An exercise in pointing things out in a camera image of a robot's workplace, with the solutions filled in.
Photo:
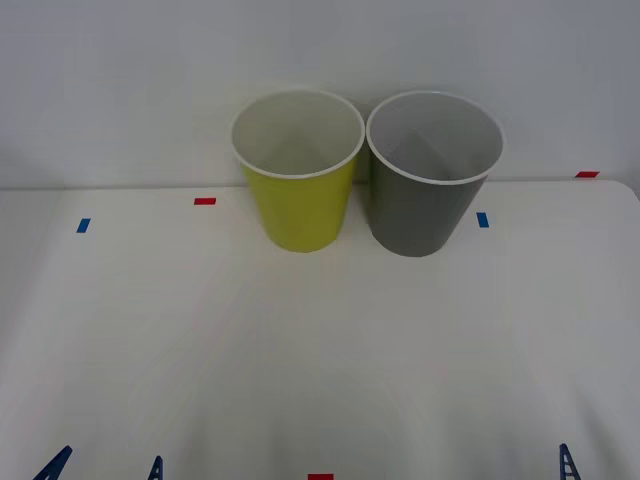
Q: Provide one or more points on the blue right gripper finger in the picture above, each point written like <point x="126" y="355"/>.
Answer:
<point x="568" y="465"/>

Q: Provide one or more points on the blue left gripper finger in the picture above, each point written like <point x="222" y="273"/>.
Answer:
<point x="52" y="466"/>
<point x="156" y="470"/>

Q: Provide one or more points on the grey plastic bin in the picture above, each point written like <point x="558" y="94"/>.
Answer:
<point x="415" y="215"/>

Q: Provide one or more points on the yellow-green plastic bin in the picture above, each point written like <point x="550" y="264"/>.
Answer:
<point x="300" y="210"/>

